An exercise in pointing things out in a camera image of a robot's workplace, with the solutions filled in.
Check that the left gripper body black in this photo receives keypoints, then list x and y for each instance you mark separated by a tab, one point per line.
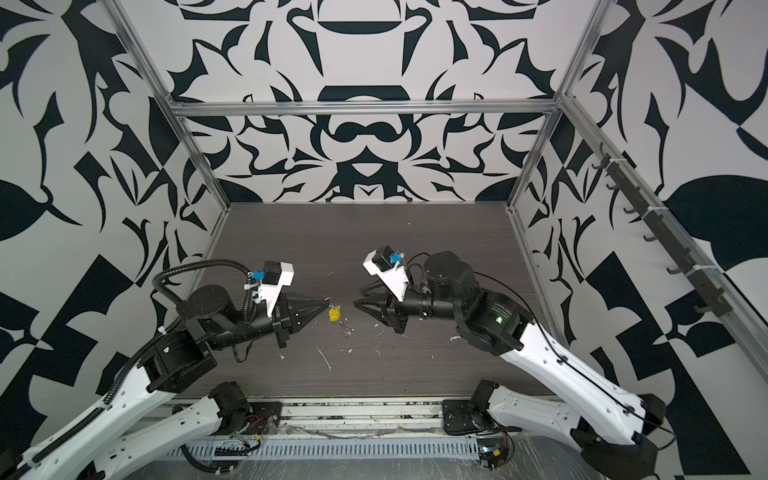
270	325

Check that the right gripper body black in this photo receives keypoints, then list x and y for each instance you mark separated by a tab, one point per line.
420	306

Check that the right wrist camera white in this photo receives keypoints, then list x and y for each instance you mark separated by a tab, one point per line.
389	267

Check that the yellow capped key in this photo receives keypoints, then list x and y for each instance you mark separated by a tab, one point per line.
335	314

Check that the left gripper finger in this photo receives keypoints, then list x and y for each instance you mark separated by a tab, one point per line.
305	304
305	316

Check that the metal keyring with red grip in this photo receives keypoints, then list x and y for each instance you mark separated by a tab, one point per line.
343	324

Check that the black wall hook rail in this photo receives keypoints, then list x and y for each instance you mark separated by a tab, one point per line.
664	228

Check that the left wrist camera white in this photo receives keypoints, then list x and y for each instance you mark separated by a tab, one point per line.
264	285

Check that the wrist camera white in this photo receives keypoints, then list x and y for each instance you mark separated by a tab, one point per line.
264	285
389	267

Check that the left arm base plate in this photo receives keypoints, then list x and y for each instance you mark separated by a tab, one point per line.
262	417

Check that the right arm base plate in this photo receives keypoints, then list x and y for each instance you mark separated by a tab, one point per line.
464	418

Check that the white slotted cable duct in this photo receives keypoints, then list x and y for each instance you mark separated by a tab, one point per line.
284	449

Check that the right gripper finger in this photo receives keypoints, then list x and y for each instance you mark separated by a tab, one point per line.
374	288
375	308

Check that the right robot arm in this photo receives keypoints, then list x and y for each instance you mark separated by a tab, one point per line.
608	426

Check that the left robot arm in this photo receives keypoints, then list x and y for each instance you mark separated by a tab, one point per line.
99	444

